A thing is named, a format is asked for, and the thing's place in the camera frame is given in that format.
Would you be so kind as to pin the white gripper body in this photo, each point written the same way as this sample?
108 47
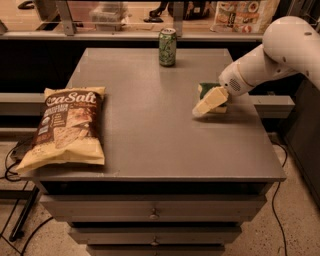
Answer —
232 81

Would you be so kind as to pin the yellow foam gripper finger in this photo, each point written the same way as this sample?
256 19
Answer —
212 102

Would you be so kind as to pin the green and yellow sponge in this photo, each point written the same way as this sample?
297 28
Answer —
205 87

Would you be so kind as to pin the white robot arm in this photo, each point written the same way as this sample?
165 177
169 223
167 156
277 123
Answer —
289 46

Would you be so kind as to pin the printed snack bag background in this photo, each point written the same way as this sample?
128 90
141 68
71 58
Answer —
243 16

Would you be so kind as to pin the green soda can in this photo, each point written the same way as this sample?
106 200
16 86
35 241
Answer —
167 47

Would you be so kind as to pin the grey drawer cabinet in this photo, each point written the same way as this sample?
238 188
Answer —
205 176

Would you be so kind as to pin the clear plastic container background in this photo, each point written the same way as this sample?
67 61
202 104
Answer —
108 16

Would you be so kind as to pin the top drawer knob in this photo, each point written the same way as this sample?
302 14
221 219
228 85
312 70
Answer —
154 215

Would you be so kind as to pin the drawer knob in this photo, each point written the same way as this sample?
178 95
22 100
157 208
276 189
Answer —
154 242
154 215

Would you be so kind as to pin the sea salt chips bag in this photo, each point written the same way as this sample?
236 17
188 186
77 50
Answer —
69 129

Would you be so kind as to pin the metal railing shelf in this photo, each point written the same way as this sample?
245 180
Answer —
69 20

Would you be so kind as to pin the black metal stand leg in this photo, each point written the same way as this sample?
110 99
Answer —
30 198

